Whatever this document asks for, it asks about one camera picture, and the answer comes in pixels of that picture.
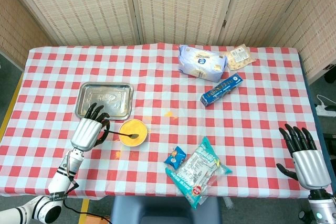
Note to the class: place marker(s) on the red white checkered tablecloth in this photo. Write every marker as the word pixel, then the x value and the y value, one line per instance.
pixel 168 90

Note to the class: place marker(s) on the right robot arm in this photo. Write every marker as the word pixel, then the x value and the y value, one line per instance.
pixel 324 205

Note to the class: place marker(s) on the black spoon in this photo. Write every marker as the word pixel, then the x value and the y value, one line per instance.
pixel 134 136

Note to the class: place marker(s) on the spilled yellow powder pile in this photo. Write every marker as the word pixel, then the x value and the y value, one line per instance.
pixel 170 114

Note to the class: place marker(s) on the rectangular metal tray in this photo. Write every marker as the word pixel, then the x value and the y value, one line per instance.
pixel 115 95

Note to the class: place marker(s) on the large teal clear snack bag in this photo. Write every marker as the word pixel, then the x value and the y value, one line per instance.
pixel 197 171

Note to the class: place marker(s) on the blue cling wrap box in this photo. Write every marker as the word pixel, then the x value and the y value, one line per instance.
pixel 221 90

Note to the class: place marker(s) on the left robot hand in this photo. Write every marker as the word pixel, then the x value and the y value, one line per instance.
pixel 86 133

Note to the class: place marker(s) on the yellow bowl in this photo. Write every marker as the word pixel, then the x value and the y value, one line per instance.
pixel 134 127

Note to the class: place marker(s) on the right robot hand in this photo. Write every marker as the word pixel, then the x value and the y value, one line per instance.
pixel 312 167

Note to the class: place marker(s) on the woven folding screen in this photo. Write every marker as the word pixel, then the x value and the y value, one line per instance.
pixel 78 6

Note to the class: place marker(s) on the blue chair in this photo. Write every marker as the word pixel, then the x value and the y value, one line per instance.
pixel 162 211

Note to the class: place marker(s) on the white power strip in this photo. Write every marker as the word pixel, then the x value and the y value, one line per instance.
pixel 326 110

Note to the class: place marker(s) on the clear bag of crackers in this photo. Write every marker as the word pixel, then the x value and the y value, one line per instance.
pixel 240 57

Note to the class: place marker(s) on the small blue snack packet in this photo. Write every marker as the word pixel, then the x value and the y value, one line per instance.
pixel 175 157

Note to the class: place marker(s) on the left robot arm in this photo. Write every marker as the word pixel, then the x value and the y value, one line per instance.
pixel 60 179

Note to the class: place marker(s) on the light purple food bag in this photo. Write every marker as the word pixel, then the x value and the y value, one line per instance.
pixel 202 64

